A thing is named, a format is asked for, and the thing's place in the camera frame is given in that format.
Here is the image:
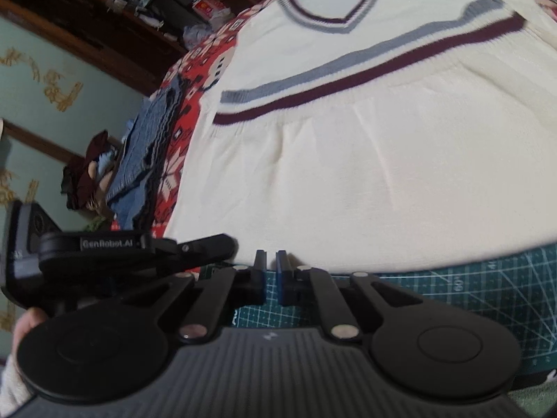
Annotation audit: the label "red patterned blanket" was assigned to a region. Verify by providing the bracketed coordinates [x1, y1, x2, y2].
[111, 0, 557, 245]

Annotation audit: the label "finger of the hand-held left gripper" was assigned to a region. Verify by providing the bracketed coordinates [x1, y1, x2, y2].
[148, 233, 239, 277]

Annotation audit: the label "white knit vest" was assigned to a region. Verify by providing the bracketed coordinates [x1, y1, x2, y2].
[163, 0, 557, 273]

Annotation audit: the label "blue denim jeans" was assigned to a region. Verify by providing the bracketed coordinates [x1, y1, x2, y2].
[107, 76, 188, 227]

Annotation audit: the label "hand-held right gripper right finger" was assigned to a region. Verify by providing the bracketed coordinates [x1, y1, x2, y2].
[275, 250, 418, 340]

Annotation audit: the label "white plastic bag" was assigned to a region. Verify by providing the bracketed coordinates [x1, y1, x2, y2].
[183, 24, 214, 48]

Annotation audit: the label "red white box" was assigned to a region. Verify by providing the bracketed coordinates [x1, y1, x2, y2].
[194, 0, 227, 18]

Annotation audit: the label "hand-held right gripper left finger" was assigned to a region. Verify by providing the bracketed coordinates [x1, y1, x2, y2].
[119, 249, 268, 343]

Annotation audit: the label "pale green bed sheet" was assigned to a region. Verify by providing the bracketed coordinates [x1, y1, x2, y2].
[509, 370, 557, 418]

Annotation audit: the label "pile of dark clothes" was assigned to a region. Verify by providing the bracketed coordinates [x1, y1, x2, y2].
[61, 131, 127, 210]

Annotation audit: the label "green cutting mat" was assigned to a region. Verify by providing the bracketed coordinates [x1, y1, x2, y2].
[198, 244, 557, 377]

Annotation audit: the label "person's left hand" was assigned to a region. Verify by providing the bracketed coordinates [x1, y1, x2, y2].
[12, 307, 46, 362]

